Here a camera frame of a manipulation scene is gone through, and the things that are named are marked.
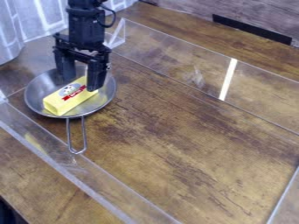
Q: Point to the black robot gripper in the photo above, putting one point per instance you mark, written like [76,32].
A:
[86,36]

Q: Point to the silver pan with wire handle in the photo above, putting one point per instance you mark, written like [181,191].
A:
[45,84]

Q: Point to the yellow butter block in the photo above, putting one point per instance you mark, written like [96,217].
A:
[68,97]

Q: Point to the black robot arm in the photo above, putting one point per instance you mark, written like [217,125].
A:
[89,3]

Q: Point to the black strip on table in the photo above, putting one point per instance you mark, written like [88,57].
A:
[252,29]

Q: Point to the clear acrylic barrier wall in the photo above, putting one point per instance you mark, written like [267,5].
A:
[194,146]

